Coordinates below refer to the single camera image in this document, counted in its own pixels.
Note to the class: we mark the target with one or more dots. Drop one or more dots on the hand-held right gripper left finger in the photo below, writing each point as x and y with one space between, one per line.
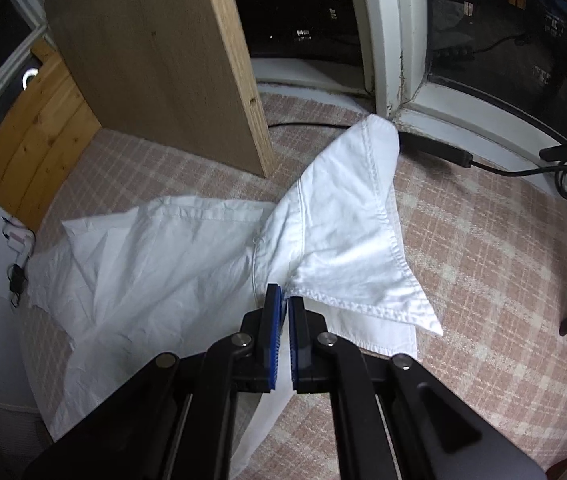
274 340

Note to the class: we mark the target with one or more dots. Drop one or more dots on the light laminate wooden board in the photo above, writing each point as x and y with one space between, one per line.
153 60

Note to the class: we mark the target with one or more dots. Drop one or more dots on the pine plank panel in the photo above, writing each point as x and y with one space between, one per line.
33 150

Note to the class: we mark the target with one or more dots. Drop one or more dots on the crumpled grey-blue cloth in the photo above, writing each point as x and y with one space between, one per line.
18 237

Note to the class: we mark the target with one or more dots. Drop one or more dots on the white shirt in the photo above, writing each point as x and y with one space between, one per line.
163 260

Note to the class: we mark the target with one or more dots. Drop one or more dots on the pink plaid mat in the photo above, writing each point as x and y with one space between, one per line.
488 260

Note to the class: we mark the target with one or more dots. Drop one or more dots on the white window frame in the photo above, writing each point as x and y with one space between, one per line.
393 35

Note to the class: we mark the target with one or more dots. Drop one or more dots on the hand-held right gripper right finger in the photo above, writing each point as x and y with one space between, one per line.
293 350

